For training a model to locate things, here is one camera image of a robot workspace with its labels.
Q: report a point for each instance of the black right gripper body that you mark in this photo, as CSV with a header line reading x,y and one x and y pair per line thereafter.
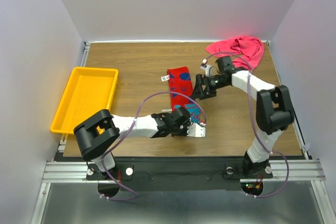
x,y
214,82

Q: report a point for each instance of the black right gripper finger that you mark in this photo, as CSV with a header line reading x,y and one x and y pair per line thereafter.
x,y
203,94
198,90

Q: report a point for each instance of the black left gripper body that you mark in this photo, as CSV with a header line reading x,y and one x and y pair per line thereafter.
x,y
181,130

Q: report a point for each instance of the red and blue patterned towel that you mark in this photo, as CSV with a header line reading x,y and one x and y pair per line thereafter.
x,y
180,82

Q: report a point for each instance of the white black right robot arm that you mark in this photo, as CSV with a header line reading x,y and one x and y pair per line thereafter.
x,y
270,107

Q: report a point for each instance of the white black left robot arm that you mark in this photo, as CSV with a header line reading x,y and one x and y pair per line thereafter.
x,y
97,133

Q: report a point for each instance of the white barcode towel label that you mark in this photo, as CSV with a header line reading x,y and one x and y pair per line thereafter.
x,y
165,78

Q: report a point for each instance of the pink crumpled towel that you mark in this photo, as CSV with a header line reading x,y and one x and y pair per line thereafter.
x,y
251,49

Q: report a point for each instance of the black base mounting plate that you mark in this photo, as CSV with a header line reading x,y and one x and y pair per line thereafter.
x,y
184,173

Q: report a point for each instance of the yellow plastic tray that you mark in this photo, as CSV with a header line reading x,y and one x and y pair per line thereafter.
x,y
88,90

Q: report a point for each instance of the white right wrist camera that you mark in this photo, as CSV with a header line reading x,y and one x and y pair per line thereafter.
x,y
208,69

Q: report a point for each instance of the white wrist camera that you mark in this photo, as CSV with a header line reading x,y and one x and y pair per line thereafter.
x,y
196,130
208,69

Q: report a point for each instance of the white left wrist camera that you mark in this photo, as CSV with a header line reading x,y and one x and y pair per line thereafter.
x,y
196,130

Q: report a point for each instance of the aluminium front frame rail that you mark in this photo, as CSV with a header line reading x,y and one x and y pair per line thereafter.
x,y
78,172

